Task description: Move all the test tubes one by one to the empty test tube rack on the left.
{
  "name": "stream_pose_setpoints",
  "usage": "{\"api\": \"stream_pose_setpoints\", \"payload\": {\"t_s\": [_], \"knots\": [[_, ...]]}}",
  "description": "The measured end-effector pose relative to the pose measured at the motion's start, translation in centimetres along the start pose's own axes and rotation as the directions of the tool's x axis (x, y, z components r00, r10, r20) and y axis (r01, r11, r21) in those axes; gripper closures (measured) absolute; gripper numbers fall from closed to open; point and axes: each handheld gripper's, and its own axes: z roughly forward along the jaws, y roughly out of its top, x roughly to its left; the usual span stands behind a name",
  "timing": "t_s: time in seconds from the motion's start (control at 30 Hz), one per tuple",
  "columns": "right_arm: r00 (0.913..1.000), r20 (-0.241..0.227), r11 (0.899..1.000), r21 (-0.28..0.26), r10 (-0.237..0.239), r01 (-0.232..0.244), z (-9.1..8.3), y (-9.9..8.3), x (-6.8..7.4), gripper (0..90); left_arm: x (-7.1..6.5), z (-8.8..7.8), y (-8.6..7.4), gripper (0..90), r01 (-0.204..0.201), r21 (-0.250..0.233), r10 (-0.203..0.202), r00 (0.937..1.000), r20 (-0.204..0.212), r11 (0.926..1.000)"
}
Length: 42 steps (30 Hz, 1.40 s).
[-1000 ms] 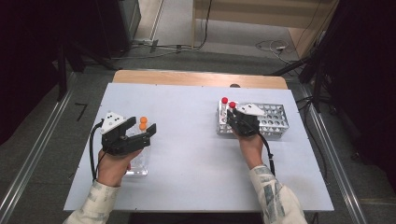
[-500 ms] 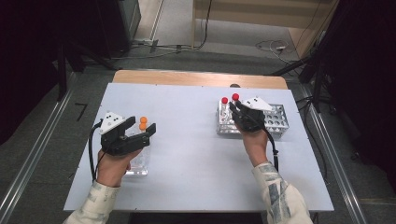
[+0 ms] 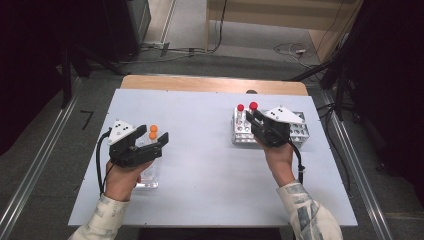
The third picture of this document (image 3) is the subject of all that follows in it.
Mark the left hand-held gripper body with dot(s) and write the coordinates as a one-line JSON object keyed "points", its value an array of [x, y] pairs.
{"points": [[130, 155]]}

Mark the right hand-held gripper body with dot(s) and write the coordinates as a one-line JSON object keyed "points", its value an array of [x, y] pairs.
{"points": [[275, 133]]}

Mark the orange cap test tube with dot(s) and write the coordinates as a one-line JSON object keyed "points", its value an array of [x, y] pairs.
{"points": [[153, 128], [152, 135]]}

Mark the red cap test tube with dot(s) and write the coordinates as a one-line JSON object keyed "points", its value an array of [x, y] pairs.
{"points": [[240, 108], [253, 106]]}

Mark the metal test tube rack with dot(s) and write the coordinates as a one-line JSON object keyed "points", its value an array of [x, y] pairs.
{"points": [[300, 131]]}

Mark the clear plastic tube rack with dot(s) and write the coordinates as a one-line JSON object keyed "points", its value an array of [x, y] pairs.
{"points": [[150, 175]]}

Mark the person's left hand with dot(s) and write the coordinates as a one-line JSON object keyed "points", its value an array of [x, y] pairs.
{"points": [[121, 181]]}

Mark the person's right hand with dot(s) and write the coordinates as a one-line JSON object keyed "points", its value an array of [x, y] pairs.
{"points": [[281, 163]]}

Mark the black metal stand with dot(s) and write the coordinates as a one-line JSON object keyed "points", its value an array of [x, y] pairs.
{"points": [[66, 76], [340, 86]]}

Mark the light wooden cabinet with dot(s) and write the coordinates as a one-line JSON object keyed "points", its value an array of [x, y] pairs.
{"points": [[276, 16]]}

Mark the dark cabinet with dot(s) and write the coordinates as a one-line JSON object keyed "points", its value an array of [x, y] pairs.
{"points": [[133, 23]]}

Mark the metal floor rail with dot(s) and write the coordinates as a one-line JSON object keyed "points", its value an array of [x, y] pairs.
{"points": [[356, 186], [36, 160]]}

